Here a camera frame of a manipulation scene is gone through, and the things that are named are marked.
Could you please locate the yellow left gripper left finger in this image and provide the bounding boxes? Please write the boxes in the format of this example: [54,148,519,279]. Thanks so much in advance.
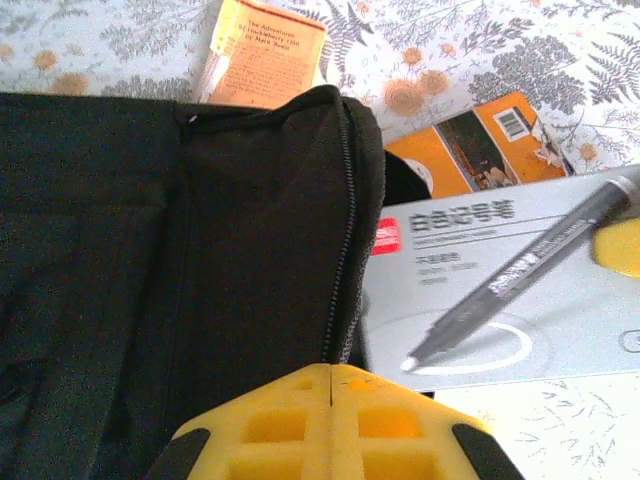
[172,363,334,480]

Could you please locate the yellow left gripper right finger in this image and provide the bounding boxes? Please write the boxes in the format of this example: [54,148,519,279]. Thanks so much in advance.
[329,363,501,480]

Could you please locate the grey triangular tool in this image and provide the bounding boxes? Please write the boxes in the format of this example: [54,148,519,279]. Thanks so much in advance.
[359,163,640,395]

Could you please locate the orange book with photo cover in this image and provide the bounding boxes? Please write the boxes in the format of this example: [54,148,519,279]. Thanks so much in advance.
[383,90,577,200]

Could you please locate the black fabric backpack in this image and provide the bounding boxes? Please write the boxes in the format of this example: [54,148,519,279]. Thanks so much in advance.
[0,83,437,480]

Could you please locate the pale orange Huckleberry Finn book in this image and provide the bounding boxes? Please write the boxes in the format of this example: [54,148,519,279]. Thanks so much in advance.
[192,0,330,112]

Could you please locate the floral printed tablecloth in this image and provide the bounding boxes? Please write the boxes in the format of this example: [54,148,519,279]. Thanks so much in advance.
[0,0,640,480]

